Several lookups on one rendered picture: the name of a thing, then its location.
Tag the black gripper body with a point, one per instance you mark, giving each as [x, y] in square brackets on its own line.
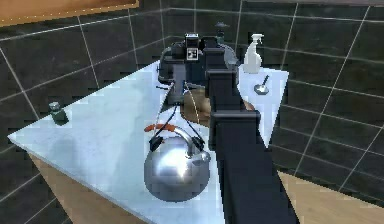
[175, 66]

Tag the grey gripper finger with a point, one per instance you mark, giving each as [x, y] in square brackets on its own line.
[156, 143]
[198, 144]

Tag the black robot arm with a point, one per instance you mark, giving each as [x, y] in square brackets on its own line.
[240, 156]

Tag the large grey thermos bottle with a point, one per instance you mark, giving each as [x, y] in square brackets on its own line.
[231, 57]

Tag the white spray bottle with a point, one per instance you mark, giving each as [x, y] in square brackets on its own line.
[252, 58]

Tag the brown wooden bowl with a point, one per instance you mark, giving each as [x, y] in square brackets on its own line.
[196, 111]

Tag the white top wooden counter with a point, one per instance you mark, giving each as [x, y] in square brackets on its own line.
[106, 126]

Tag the silver spoon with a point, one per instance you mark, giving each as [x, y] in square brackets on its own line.
[261, 88]

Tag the green jar with grey lid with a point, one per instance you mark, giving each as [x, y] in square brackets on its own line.
[59, 115]

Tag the brown wooden wall cabinet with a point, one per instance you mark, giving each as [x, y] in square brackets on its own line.
[50, 10]

